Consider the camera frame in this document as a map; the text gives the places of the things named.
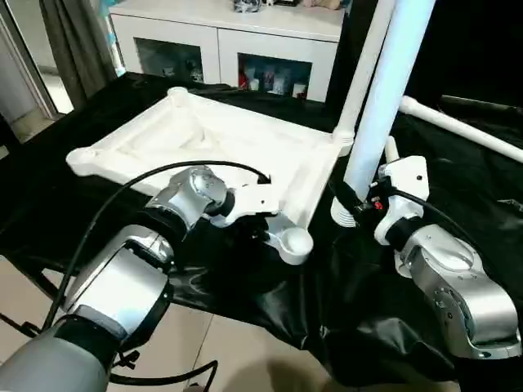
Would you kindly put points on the white plastic table top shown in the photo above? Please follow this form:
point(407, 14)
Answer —
point(212, 139)

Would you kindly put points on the white plastic table leg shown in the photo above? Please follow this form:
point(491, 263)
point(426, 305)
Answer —
point(391, 151)
point(364, 65)
point(462, 126)
point(384, 98)

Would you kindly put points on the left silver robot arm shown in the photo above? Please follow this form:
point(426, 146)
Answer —
point(139, 269)

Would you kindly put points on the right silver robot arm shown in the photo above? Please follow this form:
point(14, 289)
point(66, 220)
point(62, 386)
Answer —
point(449, 278)

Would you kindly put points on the small white jar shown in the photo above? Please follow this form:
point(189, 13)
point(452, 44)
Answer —
point(300, 88)

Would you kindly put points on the white glass-door cabinet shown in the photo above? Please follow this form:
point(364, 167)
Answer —
point(221, 28)

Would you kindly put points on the black plastic mat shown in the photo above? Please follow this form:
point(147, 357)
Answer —
point(49, 196)

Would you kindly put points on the silver metallic ornament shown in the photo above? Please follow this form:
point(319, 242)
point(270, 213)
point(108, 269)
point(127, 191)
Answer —
point(247, 6)

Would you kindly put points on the light blue plastic item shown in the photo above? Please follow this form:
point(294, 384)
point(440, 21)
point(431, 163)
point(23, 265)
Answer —
point(110, 33)

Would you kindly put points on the grey curtain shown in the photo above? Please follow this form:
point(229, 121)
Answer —
point(78, 41)

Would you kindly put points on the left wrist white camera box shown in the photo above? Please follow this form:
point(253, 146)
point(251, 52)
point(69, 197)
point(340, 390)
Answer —
point(249, 200)

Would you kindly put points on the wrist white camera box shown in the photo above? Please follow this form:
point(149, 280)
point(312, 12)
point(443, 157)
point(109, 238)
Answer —
point(404, 184)
point(249, 200)

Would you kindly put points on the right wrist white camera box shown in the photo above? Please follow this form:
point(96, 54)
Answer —
point(404, 184)

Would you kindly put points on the black metal table frame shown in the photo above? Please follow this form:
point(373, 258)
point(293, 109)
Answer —
point(24, 318)

